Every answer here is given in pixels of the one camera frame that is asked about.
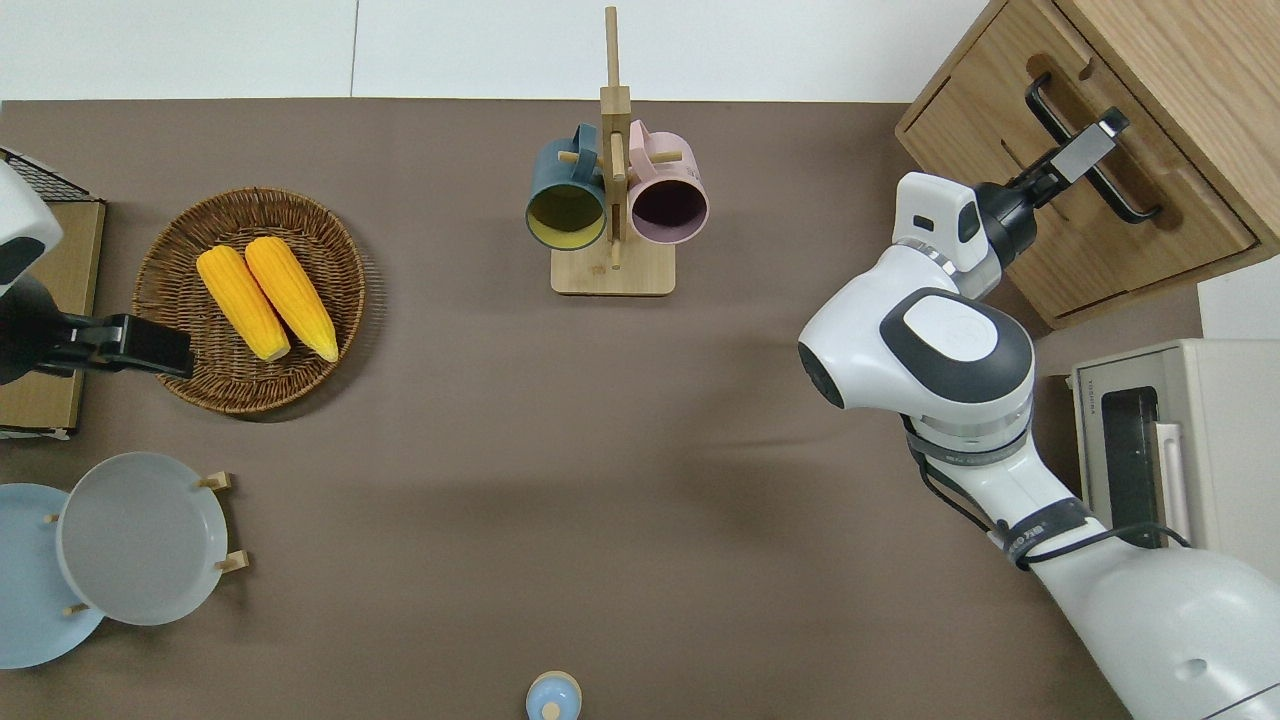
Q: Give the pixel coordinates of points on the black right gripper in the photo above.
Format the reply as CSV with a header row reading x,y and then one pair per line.
x,y
1010,220

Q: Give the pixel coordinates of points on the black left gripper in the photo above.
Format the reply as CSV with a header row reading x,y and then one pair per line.
x,y
150,345

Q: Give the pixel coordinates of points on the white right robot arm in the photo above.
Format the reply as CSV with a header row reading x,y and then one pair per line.
x,y
960,350

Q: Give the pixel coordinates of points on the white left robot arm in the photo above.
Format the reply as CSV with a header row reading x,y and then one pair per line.
x,y
25,215

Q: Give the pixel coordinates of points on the wooden drawer cabinet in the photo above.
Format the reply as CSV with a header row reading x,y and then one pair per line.
x,y
1200,60

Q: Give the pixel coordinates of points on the brown wicker basket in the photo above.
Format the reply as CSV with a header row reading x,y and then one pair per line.
x,y
180,260

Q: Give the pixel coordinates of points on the yellow corn cob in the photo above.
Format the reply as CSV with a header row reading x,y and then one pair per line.
x,y
240,300
295,300

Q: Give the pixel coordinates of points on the wooden box with mesh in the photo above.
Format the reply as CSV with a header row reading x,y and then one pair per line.
x,y
85,250

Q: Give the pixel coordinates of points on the grey plate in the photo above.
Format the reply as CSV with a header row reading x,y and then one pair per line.
x,y
140,540

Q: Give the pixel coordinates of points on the wooden plate rack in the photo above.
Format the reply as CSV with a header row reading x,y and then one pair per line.
x,y
232,561

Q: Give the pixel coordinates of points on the light blue plate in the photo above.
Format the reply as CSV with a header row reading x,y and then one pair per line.
x,y
30,590

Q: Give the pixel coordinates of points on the white toaster oven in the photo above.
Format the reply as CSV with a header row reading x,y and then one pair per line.
x,y
1230,420

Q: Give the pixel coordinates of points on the brown table mat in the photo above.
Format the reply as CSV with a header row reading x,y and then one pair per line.
x,y
450,450

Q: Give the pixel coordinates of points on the pink mug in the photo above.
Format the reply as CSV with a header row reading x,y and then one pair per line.
x,y
680,170

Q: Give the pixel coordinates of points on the wooden mug rack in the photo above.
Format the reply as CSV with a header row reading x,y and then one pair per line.
x,y
615,275

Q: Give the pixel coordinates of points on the dark blue mug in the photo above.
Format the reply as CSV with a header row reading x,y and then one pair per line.
x,y
550,170

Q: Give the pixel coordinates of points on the round blue button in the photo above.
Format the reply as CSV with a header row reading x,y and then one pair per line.
x,y
553,697

